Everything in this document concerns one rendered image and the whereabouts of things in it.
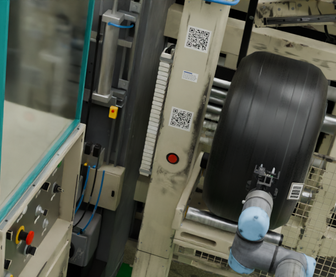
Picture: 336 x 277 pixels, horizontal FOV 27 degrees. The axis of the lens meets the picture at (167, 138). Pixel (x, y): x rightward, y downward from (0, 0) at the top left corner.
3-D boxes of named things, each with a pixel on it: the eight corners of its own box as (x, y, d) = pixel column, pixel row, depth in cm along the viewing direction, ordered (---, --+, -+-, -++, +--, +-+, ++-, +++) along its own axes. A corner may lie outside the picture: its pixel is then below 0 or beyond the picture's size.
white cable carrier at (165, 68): (138, 173, 245) (161, 53, 220) (143, 166, 249) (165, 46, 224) (150, 177, 244) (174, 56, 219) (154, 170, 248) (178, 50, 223)
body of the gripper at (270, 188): (281, 171, 195) (277, 189, 185) (273, 197, 199) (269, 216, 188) (255, 163, 196) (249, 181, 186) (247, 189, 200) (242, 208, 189)
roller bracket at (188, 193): (170, 230, 237) (175, 207, 232) (196, 170, 271) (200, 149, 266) (180, 232, 237) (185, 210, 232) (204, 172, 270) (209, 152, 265)
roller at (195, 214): (183, 211, 236) (186, 202, 240) (181, 220, 239) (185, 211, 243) (282, 241, 232) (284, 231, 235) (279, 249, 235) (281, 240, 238)
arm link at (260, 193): (267, 224, 184) (237, 215, 185) (269, 216, 188) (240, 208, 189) (274, 200, 181) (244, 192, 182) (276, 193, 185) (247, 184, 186)
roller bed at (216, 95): (174, 138, 279) (188, 73, 263) (182, 121, 291) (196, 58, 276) (221, 151, 276) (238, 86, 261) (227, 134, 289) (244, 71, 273)
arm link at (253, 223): (232, 239, 176) (241, 211, 172) (238, 219, 186) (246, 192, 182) (262, 248, 175) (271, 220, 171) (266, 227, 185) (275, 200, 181)
